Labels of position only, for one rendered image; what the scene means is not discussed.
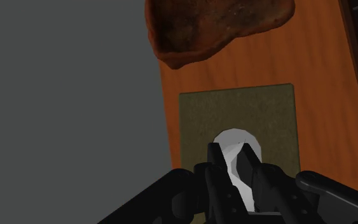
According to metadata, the orange wooden table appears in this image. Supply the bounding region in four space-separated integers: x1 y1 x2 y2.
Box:
158 0 358 199

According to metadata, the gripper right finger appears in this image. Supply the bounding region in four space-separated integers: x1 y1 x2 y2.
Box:
234 143 358 224

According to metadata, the brown rough bowl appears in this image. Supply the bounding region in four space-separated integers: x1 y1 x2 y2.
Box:
144 0 296 70

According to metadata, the olive green square mat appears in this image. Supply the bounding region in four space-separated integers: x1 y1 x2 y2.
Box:
178 83 301 224

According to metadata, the white rounded object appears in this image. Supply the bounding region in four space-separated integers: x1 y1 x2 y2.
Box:
212 128 263 214

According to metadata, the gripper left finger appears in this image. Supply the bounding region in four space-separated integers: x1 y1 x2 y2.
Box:
97 142 248 224

